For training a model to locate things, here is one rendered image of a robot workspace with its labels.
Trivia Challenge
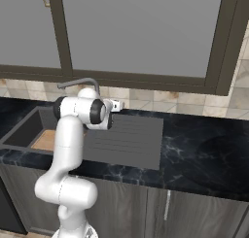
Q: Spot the grey wall cupboard door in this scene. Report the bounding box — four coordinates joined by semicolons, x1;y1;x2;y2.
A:
48;0;249;96
0;0;73;77

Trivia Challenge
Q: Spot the tan wooden cutting board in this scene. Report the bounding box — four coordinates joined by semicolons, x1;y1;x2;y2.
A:
31;129;58;152

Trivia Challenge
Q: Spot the grey sink faucet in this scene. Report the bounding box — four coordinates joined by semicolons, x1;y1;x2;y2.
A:
56;77;101;97

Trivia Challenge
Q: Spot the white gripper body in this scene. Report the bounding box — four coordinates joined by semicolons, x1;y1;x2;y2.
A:
112;99;126;113

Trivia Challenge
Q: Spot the dark wood base cupboard door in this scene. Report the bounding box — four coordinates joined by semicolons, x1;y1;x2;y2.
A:
146;187;249;238
0;163;149;238

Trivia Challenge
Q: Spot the silver cupboard door handle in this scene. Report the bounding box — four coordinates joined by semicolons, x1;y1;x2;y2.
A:
163;189;171;221

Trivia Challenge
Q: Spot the black dishwasher front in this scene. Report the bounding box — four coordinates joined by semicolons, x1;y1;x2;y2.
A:
0;177;29;235

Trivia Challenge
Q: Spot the dark grey sink with drainboard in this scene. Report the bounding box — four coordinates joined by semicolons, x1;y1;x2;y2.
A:
0;106;164;171

